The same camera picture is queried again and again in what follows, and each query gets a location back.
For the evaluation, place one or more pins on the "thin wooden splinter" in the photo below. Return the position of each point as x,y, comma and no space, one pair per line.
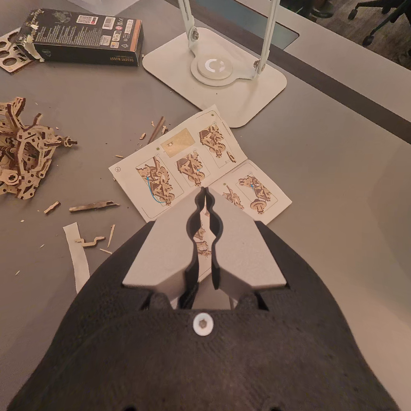
111,236

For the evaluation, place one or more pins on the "white stand base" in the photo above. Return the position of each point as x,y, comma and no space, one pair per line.
250,93

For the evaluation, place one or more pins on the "white paper strip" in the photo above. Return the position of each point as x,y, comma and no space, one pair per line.
78,260

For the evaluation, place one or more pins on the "wooden sheet with oval cutouts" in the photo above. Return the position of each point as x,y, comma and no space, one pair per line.
12,54

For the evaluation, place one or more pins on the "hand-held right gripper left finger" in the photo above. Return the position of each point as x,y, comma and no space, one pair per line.
160,257

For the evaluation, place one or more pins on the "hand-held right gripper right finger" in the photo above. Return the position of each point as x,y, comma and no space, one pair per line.
247,257

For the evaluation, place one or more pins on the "pegged wooden scrap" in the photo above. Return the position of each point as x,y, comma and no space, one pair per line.
52,207

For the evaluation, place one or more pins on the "long dark wooden stick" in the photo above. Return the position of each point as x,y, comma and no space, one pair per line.
156,130

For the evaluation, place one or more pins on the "zigzag wooden piece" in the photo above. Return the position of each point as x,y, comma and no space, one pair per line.
91,240

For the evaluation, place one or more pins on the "white instruction booklet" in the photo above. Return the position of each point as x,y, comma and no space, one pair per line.
179,151

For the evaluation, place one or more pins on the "black cardboard box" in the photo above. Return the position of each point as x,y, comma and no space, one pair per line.
83,35

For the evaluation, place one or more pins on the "dark forked wooden strip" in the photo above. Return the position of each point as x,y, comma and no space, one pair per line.
93,206

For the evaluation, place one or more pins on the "wooden model assembly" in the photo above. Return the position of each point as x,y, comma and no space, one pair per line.
29,151

